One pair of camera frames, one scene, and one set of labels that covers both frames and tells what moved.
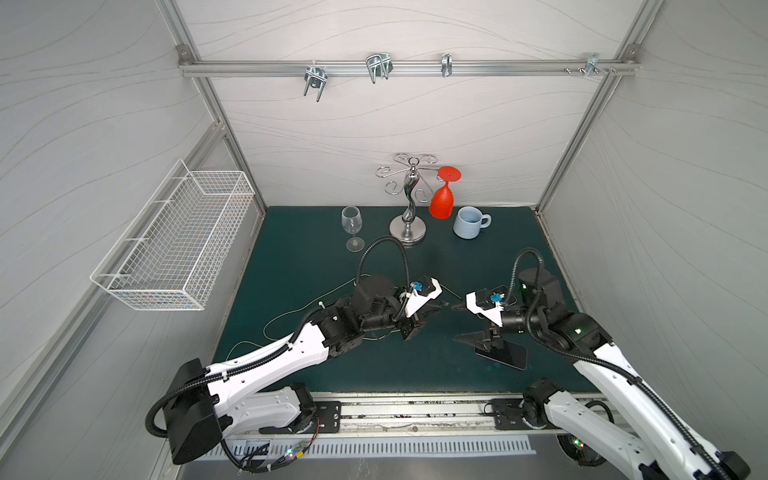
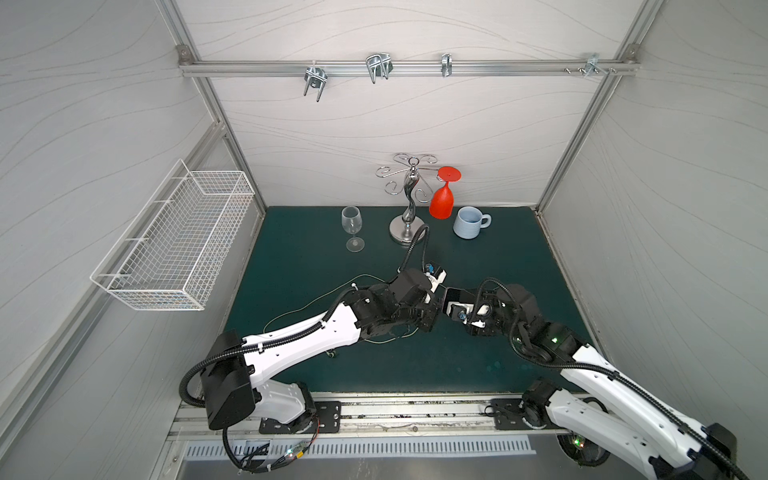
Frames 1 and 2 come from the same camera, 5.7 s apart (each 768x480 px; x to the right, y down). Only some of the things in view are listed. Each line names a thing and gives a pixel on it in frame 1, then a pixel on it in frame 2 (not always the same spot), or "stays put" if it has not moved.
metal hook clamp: [446, 64] stays put
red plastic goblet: [442, 200] stays put
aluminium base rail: [419, 415] stays put
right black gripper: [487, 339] to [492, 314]
